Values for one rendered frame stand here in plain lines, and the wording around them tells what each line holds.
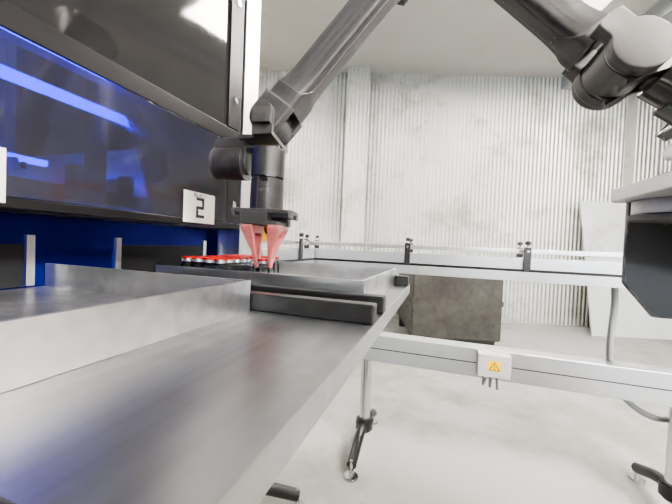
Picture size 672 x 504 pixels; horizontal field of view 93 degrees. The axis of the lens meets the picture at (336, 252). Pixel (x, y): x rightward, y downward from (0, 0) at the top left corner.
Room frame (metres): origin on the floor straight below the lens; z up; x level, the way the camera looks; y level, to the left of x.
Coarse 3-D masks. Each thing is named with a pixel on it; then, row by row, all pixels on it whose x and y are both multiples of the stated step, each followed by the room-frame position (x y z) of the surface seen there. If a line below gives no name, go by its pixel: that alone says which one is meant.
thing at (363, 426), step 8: (360, 424) 1.45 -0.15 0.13; (368, 424) 1.46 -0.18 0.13; (376, 424) 1.68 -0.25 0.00; (360, 432) 1.40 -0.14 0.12; (360, 440) 1.37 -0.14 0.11; (352, 448) 1.34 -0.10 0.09; (360, 448) 1.35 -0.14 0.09; (352, 456) 1.30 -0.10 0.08; (352, 464) 1.28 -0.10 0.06; (352, 472) 1.28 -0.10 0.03; (352, 480) 1.26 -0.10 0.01
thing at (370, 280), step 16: (160, 272) 0.50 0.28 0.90; (176, 272) 0.49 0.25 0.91; (192, 272) 0.48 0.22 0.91; (208, 272) 0.47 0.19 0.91; (224, 272) 0.46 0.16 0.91; (240, 272) 0.45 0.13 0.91; (256, 272) 0.45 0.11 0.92; (288, 272) 0.71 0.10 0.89; (304, 272) 0.70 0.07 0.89; (320, 272) 0.69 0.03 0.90; (336, 272) 0.68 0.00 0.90; (352, 272) 0.66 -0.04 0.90; (368, 272) 0.65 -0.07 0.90; (384, 272) 0.53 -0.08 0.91; (320, 288) 0.41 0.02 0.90; (336, 288) 0.41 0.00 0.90; (352, 288) 0.40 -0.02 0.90; (368, 288) 0.42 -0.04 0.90; (384, 288) 0.53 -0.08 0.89
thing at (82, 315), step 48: (48, 288) 0.44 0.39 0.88; (96, 288) 0.42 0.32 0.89; (144, 288) 0.40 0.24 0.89; (192, 288) 0.37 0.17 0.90; (240, 288) 0.34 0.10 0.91; (0, 336) 0.15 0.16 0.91; (48, 336) 0.17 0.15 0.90; (96, 336) 0.20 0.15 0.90; (144, 336) 0.23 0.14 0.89; (0, 384) 0.15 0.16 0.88
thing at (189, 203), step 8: (184, 192) 0.60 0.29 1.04; (192, 192) 0.61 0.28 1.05; (184, 200) 0.60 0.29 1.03; (192, 200) 0.62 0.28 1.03; (208, 200) 0.66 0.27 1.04; (184, 208) 0.60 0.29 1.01; (192, 208) 0.62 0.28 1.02; (208, 208) 0.66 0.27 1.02; (184, 216) 0.60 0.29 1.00; (192, 216) 0.62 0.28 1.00; (208, 216) 0.66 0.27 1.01
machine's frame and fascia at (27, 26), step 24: (0, 0) 0.35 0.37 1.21; (0, 24) 0.35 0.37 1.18; (24, 24) 0.37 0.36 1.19; (48, 48) 0.39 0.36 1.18; (72, 48) 0.41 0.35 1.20; (96, 72) 0.44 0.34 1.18; (120, 72) 0.48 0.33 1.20; (144, 96) 0.51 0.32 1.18; (168, 96) 0.56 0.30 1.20; (192, 120) 0.61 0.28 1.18; (216, 120) 0.68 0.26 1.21; (96, 216) 0.46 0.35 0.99; (120, 216) 0.48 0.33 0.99; (144, 216) 0.52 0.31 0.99; (168, 216) 0.56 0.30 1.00
